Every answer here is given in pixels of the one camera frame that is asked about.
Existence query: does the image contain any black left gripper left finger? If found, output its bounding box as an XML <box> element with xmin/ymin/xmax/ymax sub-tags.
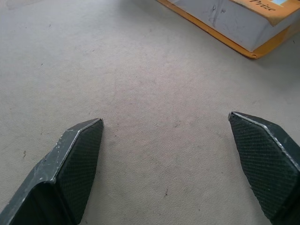
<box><xmin>0</xmin><ymin>118</ymin><xmax>104</xmax><ymax>225</ymax></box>

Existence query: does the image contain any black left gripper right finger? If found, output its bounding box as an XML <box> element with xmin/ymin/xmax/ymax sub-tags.
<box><xmin>228</xmin><ymin>111</ymin><xmax>300</xmax><ymax>225</ymax></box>

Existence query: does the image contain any orange and white cardboard box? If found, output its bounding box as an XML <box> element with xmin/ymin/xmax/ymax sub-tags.
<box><xmin>154</xmin><ymin>0</ymin><xmax>300</xmax><ymax>60</ymax></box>

